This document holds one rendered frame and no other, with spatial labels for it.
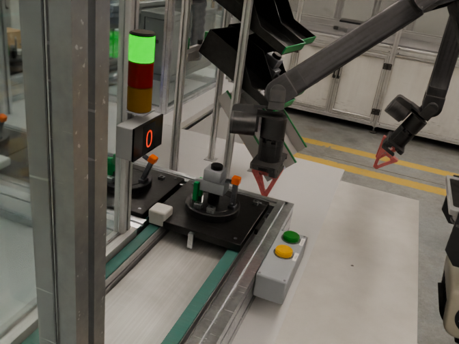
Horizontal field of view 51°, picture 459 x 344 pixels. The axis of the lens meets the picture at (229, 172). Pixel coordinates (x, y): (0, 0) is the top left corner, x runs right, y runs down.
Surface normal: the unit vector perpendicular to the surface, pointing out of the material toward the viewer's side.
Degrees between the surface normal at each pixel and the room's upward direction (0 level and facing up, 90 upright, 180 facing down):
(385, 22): 71
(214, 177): 90
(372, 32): 76
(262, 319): 0
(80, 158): 90
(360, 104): 90
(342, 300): 0
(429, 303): 0
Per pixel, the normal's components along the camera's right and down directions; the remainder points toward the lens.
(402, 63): -0.34, 0.36
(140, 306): 0.12, -0.90
